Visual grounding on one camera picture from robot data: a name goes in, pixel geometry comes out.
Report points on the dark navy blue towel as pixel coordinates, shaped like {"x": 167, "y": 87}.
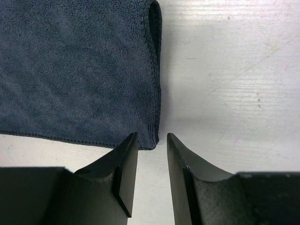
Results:
{"x": 81, "y": 71}

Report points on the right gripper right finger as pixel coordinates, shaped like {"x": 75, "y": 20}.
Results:
{"x": 204, "y": 194}

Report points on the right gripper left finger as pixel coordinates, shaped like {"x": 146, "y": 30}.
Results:
{"x": 99, "y": 194}

